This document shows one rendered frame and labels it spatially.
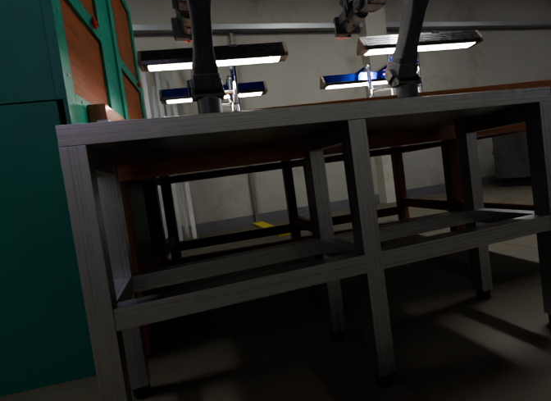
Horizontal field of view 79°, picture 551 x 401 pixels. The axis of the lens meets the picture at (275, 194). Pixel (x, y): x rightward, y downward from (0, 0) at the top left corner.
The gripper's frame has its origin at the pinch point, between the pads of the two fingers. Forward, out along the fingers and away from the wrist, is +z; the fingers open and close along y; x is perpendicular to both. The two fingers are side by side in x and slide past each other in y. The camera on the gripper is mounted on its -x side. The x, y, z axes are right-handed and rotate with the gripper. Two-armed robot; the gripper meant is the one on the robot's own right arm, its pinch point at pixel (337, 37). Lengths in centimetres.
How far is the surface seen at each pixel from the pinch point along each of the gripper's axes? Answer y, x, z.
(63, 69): 98, 14, -12
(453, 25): -329, -137, 258
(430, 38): -52, -2, 6
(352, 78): -42, -5, 64
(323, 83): -22, -3, 65
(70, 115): 98, 28, -13
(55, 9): 98, -4, -12
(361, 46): -17.5, -0.8, 10.8
